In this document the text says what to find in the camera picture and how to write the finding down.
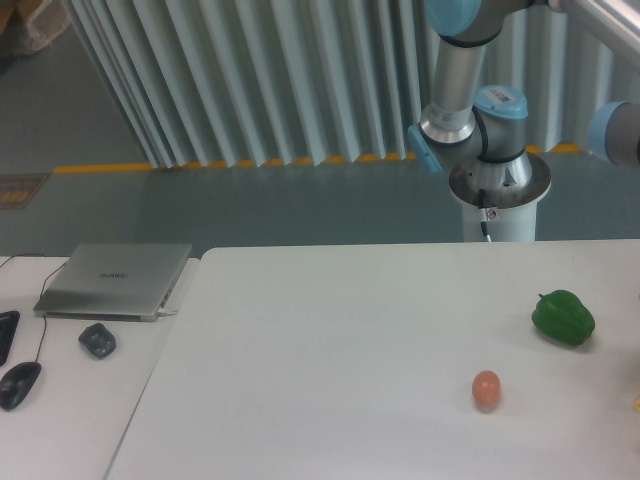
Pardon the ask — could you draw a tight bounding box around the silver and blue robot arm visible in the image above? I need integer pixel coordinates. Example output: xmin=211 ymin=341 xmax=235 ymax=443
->
xmin=410 ymin=1 xmax=639 ymax=170

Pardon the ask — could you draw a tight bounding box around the silver closed laptop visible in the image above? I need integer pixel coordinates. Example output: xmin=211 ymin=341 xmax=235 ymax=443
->
xmin=33 ymin=243 xmax=192 ymax=322

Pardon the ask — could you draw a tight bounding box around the grey folding screen partition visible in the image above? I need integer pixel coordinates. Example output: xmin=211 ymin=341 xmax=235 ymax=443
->
xmin=66 ymin=1 xmax=639 ymax=168

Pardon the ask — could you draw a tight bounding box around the brown egg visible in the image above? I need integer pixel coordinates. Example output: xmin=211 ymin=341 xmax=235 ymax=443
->
xmin=472 ymin=370 xmax=501 ymax=407

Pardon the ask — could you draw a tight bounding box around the dark grey earbuds case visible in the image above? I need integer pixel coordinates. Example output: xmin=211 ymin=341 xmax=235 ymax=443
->
xmin=78 ymin=323 xmax=117 ymax=360

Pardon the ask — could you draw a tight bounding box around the green bell pepper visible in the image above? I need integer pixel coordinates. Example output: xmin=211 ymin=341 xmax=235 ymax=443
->
xmin=531 ymin=290 xmax=596 ymax=347

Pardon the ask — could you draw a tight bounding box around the black keyboard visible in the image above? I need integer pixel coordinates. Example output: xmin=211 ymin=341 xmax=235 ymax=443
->
xmin=0 ymin=310 xmax=20 ymax=366

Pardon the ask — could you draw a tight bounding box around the black computer mouse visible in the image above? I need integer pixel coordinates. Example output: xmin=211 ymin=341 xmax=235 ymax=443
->
xmin=0 ymin=361 xmax=42 ymax=411

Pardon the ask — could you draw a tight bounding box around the plastic wrapped cardboard box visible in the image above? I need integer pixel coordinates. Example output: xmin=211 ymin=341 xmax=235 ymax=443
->
xmin=1 ymin=0 xmax=71 ymax=58

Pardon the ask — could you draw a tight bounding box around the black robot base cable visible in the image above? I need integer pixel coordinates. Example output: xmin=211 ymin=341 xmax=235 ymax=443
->
xmin=477 ymin=188 xmax=494 ymax=243

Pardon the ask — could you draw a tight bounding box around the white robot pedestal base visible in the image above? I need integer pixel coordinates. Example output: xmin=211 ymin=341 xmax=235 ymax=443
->
xmin=449 ymin=152 xmax=551 ymax=242

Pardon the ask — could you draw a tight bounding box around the black mouse cable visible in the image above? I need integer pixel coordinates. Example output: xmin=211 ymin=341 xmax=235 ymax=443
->
xmin=0 ymin=252 xmax=71 ymax=365

